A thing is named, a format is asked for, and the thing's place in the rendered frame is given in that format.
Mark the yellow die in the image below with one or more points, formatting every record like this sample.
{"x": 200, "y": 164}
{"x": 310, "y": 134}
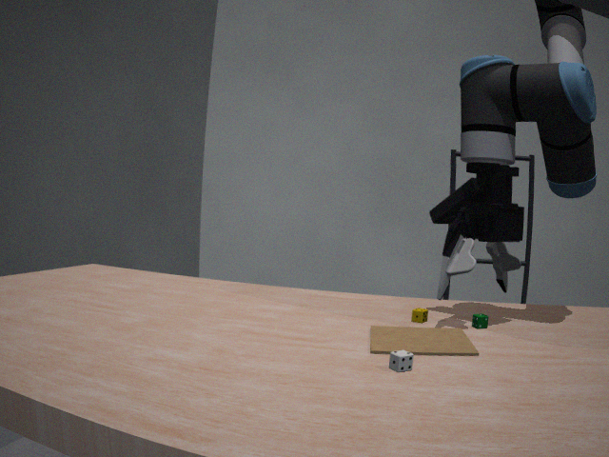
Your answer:
{"x": 419, "y": 315}

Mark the grey die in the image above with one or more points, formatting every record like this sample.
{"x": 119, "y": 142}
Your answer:
{"x": 401, "y": 360}

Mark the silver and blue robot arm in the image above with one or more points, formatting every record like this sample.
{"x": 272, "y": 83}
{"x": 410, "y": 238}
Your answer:
{"x": 496, "y": 93}

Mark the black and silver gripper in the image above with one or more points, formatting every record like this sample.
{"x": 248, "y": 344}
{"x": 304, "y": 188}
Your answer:
{"x": 492, "y": 179}

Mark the tan flat mat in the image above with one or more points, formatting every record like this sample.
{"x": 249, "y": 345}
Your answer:
{"x": 421, "y": 341}

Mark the green die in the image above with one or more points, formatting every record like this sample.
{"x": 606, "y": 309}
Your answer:
{"x": 480, "y": 321}

